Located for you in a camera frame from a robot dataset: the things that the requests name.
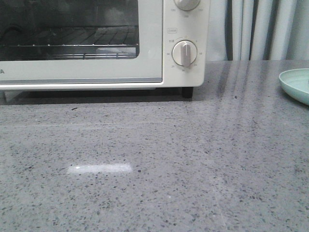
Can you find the glass oven door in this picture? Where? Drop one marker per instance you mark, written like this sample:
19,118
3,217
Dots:
33,15

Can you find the black oven foot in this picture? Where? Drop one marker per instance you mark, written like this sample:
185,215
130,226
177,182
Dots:
187,92

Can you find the white toaster oven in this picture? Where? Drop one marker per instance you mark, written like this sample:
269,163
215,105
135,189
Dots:
178,25

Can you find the lower white timer knob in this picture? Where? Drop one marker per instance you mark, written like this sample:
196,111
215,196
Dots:
184,53

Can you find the upper white temperature knob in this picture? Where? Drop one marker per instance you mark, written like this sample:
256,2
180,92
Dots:
186,5

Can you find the grey white curtain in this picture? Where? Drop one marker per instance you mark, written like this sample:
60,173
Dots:
258,30

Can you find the light green plate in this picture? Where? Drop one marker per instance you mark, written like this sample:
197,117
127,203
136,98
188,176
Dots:
295,83

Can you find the metal wire oven rack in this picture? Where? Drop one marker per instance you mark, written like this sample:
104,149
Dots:
67,43

